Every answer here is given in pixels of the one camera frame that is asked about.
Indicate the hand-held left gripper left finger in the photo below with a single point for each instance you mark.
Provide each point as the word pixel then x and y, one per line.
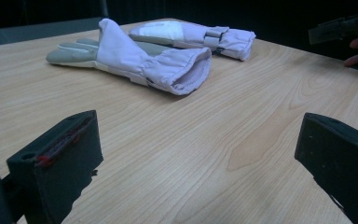
pixel 59 161

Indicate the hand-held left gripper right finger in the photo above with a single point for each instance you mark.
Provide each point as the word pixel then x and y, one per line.
pixel 341 155

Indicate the white and grey glove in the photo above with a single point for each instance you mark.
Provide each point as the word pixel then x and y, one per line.
pixel 121 53
pixel 230 40

